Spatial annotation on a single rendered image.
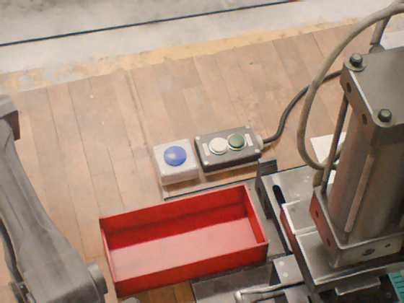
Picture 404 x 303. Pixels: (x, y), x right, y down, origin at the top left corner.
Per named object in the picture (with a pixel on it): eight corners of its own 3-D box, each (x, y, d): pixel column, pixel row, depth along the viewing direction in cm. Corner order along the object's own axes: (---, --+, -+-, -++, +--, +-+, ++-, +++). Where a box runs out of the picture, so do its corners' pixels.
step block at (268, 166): (254, 187, 145) (257, 159, 137) (270, 184, 145) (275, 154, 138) (266, 218, 141) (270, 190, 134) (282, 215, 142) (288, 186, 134)
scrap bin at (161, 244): (101, 234, 139) (97, 216, 134) (244, 200, 143) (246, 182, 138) (117, 299, 132) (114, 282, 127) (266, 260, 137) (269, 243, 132)
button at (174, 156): (161, 154, 146) (161, 147, 145) (183, 148, 147) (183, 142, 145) (167, 172, 144) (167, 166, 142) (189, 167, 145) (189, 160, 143)
